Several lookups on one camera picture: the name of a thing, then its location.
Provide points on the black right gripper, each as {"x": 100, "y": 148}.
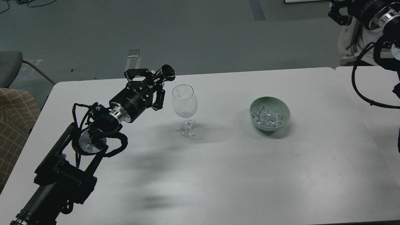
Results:
{"x": 372, "y": 14}

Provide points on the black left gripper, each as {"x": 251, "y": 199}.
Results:
{"x": 136, "y": 96}

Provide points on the steel double cocktail jigger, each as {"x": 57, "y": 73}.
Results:
{"x": 164, "y": 74}

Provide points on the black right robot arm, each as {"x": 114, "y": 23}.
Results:
{"x": 385, "y": 54}

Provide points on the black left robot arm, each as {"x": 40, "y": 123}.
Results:
{"x": 66, "y": 175}

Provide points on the clear wine glass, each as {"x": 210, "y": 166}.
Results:
{"x": 185, "y": 105}

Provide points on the pile of clear ice cubes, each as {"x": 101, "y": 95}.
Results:
{"x": 266, "y": 116}

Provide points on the white office chair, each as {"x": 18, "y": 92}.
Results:
{"x": 346, "y": 43}

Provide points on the silver floor plate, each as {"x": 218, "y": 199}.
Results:
{"x": 132, "y": 53}

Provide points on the white board on floor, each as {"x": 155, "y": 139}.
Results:
{"x": 302, "y": 1}

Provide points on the green bowl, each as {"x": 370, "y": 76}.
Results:
{"x": 274, "y": 103}

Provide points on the tan checkered cushion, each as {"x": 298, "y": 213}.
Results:
{"x": 18, "y": 114}

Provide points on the grey chair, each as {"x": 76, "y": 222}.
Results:
{"x": 10, "y": 64}

